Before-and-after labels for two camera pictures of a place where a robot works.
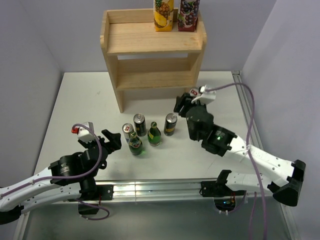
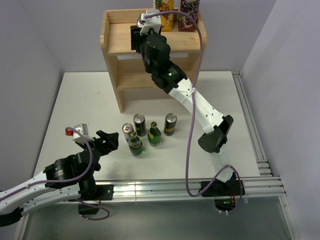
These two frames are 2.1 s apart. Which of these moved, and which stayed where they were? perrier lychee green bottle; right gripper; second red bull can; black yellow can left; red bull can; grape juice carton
Moved: right gripper; red bull can
Stayed: grape juice carton; black yellow can left; perrier lychee green bottle; second red bull can
